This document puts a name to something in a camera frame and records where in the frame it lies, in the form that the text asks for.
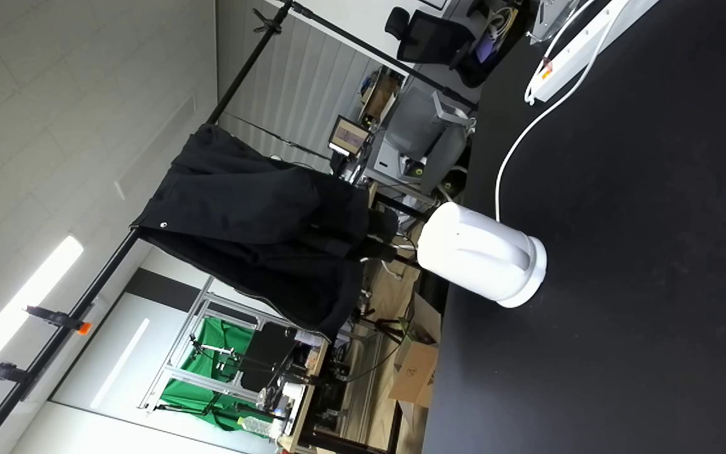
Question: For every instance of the white electric kettle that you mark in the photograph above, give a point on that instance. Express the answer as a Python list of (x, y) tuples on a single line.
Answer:
[(483, 252)]

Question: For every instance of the small monitor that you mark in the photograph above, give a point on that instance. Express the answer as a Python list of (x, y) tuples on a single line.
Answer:
[(347, 135)]

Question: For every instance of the black backdrop cloth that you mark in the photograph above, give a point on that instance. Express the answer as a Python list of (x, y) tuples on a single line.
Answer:
[(256, 221)]

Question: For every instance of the grey machine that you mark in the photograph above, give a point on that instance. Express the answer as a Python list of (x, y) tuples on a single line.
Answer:
[(426, 139)]

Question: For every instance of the cardboard box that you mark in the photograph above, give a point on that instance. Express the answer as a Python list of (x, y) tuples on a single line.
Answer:
[(416, 359)]

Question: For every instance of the wooden table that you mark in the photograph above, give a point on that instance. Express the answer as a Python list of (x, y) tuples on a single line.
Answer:
[(309, 403)]

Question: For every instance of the black office chair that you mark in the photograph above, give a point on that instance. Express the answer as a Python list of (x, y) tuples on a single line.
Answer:
[(432, 38)]

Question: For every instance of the plastic bottle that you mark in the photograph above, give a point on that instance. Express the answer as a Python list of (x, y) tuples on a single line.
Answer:
[(256, 425)]

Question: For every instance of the white power strip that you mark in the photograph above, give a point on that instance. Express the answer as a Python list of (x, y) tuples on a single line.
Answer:
[(583, 44)]

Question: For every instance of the orange and black clamp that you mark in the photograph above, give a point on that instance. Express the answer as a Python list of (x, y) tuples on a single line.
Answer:
[(60, 319)]

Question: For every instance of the black backdrop frame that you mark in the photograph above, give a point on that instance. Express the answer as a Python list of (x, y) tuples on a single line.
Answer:
[(237, 82)]

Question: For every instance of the aluminium frame with green cloth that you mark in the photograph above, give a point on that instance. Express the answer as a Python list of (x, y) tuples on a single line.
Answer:
[(212, 366)]

